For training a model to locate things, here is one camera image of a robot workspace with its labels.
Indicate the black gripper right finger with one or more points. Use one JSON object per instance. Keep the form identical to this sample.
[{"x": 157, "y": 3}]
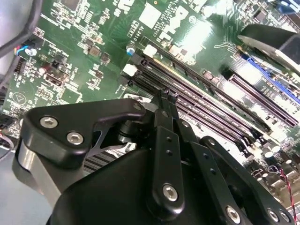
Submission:
[{"x": 211, "y": 168}]

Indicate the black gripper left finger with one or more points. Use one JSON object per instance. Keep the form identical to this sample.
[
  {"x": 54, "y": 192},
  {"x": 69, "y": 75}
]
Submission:
[{"x": 61, "y": 131}]

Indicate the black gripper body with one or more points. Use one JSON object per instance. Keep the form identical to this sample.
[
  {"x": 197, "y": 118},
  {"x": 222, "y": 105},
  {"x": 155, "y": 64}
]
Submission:
[{"x": 105, "y": 199}]

